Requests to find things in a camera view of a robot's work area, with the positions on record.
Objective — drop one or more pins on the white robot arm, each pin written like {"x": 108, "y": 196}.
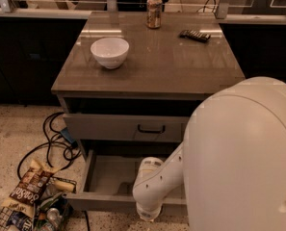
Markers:
{"x": 231, "y": 162}

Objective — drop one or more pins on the grey top drawer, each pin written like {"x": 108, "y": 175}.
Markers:
{"x": 126, "y": 127}

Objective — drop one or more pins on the blue snack bag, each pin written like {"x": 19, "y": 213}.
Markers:
{"x": 20, "y": 221}

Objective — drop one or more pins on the blue power plug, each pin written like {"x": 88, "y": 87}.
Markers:
{"x": 65, "y": 134}

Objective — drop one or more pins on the black chocolate bar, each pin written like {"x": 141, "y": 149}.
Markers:
{"x": 194, "y": 35}

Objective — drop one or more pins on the white ceramic bowl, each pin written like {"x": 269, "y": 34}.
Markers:
{"x": 110, "y": 52}

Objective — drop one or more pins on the grey drawer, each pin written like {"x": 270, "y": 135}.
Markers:
{"x": 116, "y": 178}
{"x": 126, "y": 127}

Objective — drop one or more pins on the brown sea salt chip bag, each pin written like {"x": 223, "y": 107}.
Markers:
{"x": 30, "y": 188}

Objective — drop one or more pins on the silver can in basket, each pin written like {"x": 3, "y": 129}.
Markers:
{"x": 54, "y": 217}

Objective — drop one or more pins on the black wire basket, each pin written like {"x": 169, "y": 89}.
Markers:
{"x": 40, "y": 221}

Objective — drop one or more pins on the orange drink can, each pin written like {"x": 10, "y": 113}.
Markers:
{"x": 153, "y": 18}

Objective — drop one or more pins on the grey three-drawer cabinet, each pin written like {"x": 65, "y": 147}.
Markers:
{"x": 163, "y": 74}

